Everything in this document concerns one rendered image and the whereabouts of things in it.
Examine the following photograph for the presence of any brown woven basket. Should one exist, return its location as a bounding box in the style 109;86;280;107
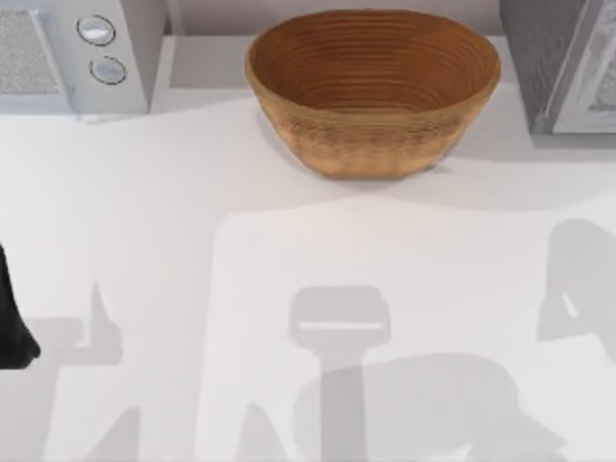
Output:
244;9;502;182

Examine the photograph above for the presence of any grey cabinet door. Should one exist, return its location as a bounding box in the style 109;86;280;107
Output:
543;0;616;135

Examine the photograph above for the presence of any pale microwave oven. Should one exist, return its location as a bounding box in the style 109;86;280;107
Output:
0;0;173;118

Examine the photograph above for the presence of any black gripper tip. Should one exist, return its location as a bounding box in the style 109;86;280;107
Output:
0;244;41;372

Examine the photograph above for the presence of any round microwave knob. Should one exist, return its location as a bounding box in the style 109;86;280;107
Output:
75;14;117;47
89;55;129;87

